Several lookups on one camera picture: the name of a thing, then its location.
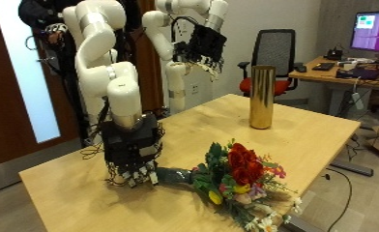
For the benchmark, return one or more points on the colourful flower bouquet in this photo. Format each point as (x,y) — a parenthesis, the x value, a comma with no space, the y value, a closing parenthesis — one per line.
(237,170)

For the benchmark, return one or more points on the tall gold cylinder vase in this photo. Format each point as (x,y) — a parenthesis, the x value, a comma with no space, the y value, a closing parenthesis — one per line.
(262,96)

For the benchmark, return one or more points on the black mesh chair, red seat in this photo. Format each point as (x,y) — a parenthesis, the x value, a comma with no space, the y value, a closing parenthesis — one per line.
(274,48)

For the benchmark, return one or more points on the black computer mouse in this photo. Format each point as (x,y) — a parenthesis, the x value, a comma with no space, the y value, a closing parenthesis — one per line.
(301,69)

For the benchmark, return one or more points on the black keyboard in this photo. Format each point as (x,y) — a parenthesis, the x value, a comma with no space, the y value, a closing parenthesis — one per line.
(324,66)

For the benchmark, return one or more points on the wooden office desk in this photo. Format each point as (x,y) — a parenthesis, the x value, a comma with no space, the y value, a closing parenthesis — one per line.
(322,76)

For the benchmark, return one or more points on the black desk phone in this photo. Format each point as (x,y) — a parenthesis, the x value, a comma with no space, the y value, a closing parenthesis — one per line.
(334,54)

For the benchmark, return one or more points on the white hanging power adapter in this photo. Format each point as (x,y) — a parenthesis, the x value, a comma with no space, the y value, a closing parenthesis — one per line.
(358,100)

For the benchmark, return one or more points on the computer monitor, purple screen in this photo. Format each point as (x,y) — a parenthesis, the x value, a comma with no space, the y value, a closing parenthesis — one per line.
(377,32)

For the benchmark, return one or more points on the grey table foot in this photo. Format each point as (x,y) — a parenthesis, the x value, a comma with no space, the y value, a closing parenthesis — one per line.
(353,168)

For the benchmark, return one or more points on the white wall outlet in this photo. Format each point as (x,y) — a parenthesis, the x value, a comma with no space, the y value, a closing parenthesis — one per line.
(196,89)

